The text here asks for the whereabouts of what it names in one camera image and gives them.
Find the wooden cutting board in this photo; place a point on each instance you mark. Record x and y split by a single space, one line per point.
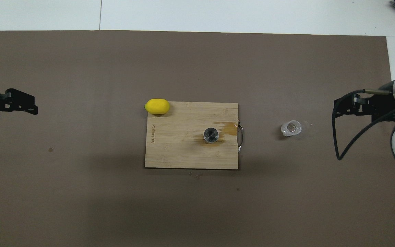
177 154

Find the yellow lemon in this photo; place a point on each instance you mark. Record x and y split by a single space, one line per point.
157 106

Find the brown paper table mat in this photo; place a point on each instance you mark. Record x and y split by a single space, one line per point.
81 68

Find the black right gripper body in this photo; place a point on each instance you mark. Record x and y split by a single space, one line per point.
382 104

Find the small clear glass cup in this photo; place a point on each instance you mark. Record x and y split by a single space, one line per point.
290 128

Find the steel double jigger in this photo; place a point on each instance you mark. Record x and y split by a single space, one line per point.
211 134

